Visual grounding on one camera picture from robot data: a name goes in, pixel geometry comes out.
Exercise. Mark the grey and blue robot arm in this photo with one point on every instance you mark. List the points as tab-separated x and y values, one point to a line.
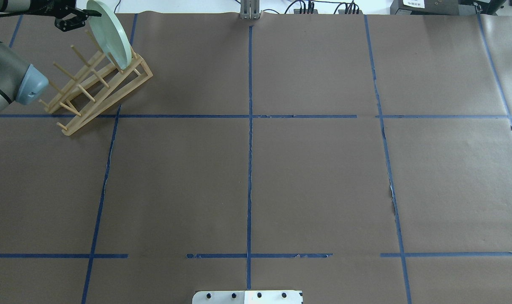
20	81

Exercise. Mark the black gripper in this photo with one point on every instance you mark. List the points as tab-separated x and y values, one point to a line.
46	5

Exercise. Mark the aluminium frame post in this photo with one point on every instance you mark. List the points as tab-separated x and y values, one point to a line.
249	9

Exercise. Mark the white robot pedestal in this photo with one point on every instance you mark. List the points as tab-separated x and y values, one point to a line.
248	297

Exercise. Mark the pale green plate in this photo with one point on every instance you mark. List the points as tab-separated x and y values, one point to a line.
110	34

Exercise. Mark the brown paper table cover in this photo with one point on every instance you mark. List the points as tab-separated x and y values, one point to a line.
359	159

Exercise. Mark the wooden plate rack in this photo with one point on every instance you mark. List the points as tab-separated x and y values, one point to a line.
97	86

